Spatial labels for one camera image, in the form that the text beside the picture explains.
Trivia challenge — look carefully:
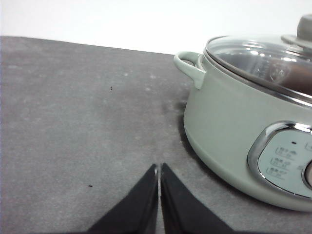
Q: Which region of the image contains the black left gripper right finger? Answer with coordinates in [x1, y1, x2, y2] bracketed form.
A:
[161, 163, 234, 234]

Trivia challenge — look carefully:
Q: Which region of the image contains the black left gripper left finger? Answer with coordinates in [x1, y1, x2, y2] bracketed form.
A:
[87, 164, 159, 234]

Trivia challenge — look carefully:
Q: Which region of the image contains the glass steamer lid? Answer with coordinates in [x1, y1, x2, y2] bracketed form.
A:
[205, 14, 312, 100]

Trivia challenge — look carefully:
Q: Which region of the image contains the green electric steamer pot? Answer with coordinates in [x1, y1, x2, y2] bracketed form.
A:
[174, 51, 312, 212]

